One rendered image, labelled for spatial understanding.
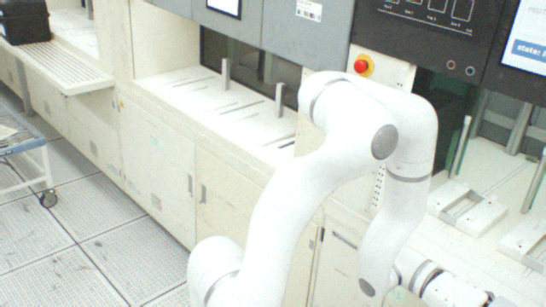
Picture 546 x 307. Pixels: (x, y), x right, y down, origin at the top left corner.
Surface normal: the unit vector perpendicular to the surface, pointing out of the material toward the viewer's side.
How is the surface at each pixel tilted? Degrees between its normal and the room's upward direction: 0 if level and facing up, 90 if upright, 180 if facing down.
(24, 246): 0
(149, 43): 90
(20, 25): 92
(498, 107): 90
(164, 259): 0
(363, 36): 90
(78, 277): 0
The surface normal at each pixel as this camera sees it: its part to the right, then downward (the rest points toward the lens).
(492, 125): -0.74, 0.30
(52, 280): 0.07, -0.87
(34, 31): 0.63, 0.45
